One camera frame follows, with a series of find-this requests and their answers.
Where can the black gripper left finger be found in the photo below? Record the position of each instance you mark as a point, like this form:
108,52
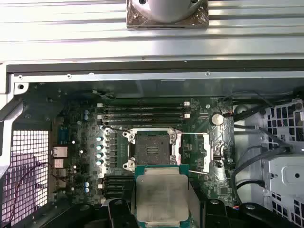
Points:
118,213

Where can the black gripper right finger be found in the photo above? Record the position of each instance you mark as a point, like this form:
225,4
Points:
213,213

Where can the CPU with silver top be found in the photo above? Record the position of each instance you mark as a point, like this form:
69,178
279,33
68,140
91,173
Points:
161,194

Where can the metal socket cover frame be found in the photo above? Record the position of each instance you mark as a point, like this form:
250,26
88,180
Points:
207,154

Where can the black RAM slot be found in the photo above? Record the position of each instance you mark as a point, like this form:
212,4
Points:
118,183
118,194
142,104
142,110
118,177
142,116
118,189
142,121

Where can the CPU socket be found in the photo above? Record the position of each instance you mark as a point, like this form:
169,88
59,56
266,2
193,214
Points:
153,142

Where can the green motherboard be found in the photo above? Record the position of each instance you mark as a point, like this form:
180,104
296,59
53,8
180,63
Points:
213,185

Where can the silver blue capacitor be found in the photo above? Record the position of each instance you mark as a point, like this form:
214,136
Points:
99,155
99,147
99,162
99,139

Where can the grey metal drive cage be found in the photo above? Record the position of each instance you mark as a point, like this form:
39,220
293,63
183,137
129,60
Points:
285,171

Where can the metal network port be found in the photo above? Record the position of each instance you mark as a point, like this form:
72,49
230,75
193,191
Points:
60,152

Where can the silver coin battery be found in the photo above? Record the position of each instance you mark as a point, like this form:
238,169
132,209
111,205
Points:
216,118

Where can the blue serial port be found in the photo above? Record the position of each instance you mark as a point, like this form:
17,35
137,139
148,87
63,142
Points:
63,135

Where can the black PC case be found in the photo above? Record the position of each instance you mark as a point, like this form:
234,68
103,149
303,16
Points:
166,76

